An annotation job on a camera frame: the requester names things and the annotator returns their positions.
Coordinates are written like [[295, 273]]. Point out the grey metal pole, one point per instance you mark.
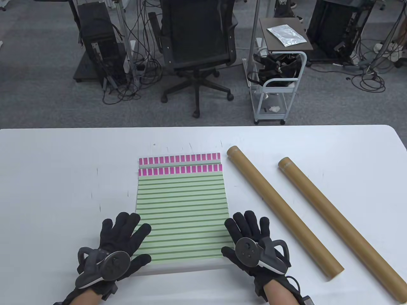
[[254, 25]]

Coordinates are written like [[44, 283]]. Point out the person's left hand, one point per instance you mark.
[[117, 228]]

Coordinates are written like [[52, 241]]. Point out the person's left forearm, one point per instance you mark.
[[86, 300]]

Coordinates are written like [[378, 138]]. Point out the black computer tower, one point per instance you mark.
[[98, 28]]

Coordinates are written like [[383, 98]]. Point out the black mesh office chair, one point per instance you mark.
[[197, 31]]

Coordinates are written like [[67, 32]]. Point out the black equipment cabinet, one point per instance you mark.
[[330, 28]]

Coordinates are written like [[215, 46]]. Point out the person's right forearm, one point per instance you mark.
[[279, 295]]

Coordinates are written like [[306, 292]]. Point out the green striped mouse pad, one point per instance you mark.
[[181, 222], [178, 158]]

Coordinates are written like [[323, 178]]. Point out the aluminium frame post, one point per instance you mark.
[[122, 25]]

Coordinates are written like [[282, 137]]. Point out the white metal utility cart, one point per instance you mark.
[[279, 90]]

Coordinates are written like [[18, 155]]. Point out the brown cardboard mailing tube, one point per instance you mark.
[[281, 209], [338, 222]]

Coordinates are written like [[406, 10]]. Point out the silver foil bag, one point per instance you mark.
[[286, 35]]

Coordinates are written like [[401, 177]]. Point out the person's right hand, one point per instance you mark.
[[249, 225]]

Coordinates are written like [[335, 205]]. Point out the grey hand tracking controller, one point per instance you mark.
[[111, 265], [246, 251]]

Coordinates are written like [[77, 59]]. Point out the crumpled white paper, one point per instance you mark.
[[275, 109]]

